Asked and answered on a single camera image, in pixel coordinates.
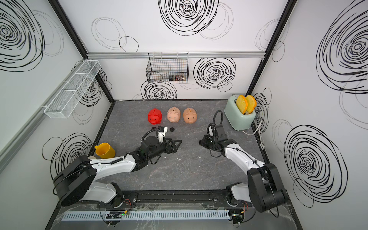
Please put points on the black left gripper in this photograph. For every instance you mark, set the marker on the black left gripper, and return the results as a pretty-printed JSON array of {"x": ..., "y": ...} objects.
[{"x": 173, "y": 150}]

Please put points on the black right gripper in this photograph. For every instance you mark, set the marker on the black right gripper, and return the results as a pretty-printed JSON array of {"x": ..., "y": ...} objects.
[{"x": 204, "y": 140}]

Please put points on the red piggy bank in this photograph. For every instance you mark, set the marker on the red piggy bank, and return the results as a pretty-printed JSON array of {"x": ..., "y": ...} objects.
[{"x": 155, "y": 116}]

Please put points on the orange-tan piggy bank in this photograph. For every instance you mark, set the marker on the orange-tan piggy bank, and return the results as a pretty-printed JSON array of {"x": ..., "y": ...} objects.
[{"x": 189, "y": 116}]

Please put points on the light pink piggy bank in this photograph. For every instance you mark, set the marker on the light pink piggy bank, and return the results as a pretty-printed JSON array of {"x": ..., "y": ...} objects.
[{"x": 174, "y": 115}]

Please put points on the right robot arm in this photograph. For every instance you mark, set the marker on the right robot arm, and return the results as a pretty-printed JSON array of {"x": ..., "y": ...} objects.
[{"x": 264, "y": 188}]

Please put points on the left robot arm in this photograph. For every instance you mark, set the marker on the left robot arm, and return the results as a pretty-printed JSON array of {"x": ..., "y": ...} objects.
[{"x": 79, "y": 180}]

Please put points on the mint green toaster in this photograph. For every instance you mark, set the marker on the mint green toaster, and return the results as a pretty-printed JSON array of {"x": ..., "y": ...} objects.
[{"x": 237, "y": 120}]

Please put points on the yellow toast slice left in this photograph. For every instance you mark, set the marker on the yellow toast slice left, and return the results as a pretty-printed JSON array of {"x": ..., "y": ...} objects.
[{"x": 242, "y": 104}]

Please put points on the yellow toast slice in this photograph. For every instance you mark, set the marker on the yellow toast slice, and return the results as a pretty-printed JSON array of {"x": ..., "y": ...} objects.
[
  {"x": 252, "y": 103},
  {"x": 242, "y": 104}
]

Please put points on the yellow mug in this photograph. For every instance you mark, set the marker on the yellow mug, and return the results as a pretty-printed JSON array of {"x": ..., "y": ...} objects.
[{"x": 105, "y": 151}]

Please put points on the yellow toast slice right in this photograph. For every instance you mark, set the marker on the yellow toast slice right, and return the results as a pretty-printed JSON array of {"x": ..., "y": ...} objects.
[{"x": 252, "y": 103}]

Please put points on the small items in basket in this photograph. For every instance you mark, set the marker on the small items in basket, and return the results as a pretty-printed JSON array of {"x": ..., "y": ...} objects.
[{"x": 176, "y": 78}]

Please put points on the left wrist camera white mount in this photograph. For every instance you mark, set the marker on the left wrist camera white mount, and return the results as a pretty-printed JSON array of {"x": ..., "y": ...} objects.
[{"x": 161, "y": 132}]

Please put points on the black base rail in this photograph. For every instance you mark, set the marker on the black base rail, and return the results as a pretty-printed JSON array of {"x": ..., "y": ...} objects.
[{"x": 216, "y": 198}]

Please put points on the white slotted cable duct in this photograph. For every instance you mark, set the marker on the white slotted cable duct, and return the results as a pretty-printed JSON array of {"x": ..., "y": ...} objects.
[{"x": 146, "y": 215}]

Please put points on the black wire wall basket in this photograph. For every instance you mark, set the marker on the black wire wall basket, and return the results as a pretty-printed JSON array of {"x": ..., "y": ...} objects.
[{"x": 161, "y": 65}]

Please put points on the white wire wall shelf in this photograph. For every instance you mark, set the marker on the white wire wall shelf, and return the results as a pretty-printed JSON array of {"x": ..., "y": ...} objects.
[{"x": 80, "y": 88}]

